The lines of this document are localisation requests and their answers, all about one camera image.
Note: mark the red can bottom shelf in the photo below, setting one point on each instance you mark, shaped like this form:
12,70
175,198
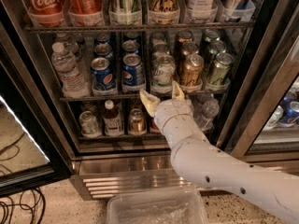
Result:
153,127

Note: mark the silver can bottom shelf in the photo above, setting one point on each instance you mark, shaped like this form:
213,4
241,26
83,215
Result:
89,124

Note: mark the clear plastic bin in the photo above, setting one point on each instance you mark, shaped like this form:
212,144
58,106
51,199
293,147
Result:
161,206

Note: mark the white green 7up can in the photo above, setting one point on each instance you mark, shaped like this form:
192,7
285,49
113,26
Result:
163,70

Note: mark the wire shelf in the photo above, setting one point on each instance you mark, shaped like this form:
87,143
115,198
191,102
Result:
133,95
139,28

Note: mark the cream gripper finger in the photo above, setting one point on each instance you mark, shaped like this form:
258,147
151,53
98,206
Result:
177,92
149,101

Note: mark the gold La Croix can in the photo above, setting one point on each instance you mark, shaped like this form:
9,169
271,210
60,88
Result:
163,11

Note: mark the middle wire shelf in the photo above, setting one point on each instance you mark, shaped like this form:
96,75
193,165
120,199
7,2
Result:
133,95

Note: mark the open fridge glass door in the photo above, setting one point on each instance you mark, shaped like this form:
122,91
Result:
35,156

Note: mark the pepsi can row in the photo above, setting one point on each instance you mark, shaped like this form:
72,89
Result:
104,51
130,47

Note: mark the front green can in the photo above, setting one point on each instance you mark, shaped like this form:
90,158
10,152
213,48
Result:
220,68

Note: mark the steel fridge bottom grille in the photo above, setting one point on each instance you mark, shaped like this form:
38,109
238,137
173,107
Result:
107,175

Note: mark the brown juice bottle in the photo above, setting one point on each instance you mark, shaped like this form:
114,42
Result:
112,119

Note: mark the front blue Pepsi can right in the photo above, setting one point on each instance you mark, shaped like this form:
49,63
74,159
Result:
132,70

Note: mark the top wire shelf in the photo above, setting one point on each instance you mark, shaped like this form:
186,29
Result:
139,28

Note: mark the blue Red Bull can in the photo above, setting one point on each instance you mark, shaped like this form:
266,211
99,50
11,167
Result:
235,11

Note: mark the orange red soda can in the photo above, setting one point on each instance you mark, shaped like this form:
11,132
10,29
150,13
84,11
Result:
86,12

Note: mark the blue can behind right door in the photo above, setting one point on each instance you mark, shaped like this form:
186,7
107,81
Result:
290,114

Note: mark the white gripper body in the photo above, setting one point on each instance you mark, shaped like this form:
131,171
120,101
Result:
172,110

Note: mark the front blue Pepsi can left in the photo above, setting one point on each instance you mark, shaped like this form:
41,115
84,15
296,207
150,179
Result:
100,68

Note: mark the front gold can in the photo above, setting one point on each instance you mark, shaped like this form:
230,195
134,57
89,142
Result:
191,70

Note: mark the front water bottle middle shelf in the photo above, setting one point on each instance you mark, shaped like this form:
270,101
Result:
75,84

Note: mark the red Coca-Cola can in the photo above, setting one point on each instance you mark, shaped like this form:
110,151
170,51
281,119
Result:
47,13

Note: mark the green striped tall can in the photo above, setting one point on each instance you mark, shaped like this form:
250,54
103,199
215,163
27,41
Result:
124,12

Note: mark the water bottle bottom right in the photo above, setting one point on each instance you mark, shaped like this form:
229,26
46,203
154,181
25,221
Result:
204,118

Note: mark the blue pepsi can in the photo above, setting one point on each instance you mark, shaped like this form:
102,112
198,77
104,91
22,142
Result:
132,70
100,68

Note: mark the right fridge glass door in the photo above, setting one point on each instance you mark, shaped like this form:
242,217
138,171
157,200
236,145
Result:
251,142

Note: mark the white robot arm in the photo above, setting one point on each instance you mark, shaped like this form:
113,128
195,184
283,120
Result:
196,160

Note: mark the gold can bottom shelf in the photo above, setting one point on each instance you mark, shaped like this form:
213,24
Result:
136,122

